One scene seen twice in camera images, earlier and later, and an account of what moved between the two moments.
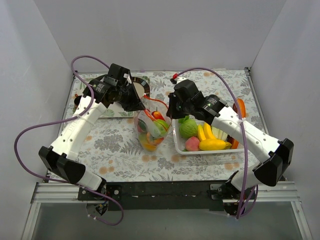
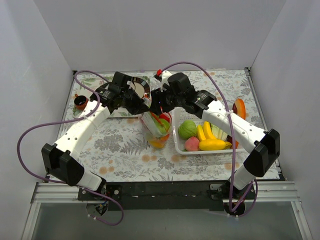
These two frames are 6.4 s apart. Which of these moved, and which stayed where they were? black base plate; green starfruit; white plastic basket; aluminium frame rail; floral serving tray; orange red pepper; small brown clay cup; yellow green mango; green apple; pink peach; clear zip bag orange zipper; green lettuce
Moved: orange red pepper; yellow green mango; clear zip bag orange zipper; green starfruit
Stayed: aluminium frame rail; green lettuce; pink peach; small brown clay cup; black base plate; floral serving tray; green apple; white plastic basket
